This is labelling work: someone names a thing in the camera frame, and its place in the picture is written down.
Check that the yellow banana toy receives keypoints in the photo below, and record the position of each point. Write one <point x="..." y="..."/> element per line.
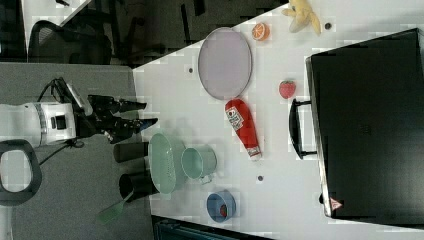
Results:
<point x="302" y="16"/>

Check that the black office chair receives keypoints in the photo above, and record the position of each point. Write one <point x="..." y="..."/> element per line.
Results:
<point x="50" y="43"/>

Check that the green plastic strainer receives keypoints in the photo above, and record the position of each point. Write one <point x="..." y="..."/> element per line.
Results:
<point x="165" y="153"/>

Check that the small red toy in bowl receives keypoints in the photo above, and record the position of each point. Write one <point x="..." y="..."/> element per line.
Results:
<point x="223" y="210"/>

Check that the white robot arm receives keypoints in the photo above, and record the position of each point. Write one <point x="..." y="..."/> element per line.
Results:
<point x="28" y="126"/>

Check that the red strawberry toy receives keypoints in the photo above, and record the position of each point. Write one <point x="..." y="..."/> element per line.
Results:
<point x="287" y="89"/>

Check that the red ketchup bottle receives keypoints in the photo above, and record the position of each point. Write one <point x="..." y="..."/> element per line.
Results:
<point x="240" y="118"/>

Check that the blue bowl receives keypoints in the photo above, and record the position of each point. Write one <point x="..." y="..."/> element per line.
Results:
<point x="214" y="202"/>

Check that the green mug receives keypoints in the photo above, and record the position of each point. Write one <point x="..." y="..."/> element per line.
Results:
<point x="199" y="163"/>

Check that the grey round plate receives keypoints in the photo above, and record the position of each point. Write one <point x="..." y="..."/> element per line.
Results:
<point x="224" y="63"/>

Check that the green spatula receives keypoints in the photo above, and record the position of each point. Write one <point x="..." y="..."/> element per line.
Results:
<point x="112" y="212"/>

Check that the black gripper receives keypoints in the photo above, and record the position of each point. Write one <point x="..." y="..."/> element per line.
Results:
<point x="103" y="121"/>

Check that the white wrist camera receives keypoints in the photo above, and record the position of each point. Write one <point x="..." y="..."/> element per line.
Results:
<point x="77" y="97"/>

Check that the black toaster oven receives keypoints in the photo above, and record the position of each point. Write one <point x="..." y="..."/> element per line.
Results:
<point x="368" y="116"/>

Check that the orange slice toy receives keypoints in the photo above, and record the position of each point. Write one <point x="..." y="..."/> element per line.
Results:
<point x="260" y="32"/>

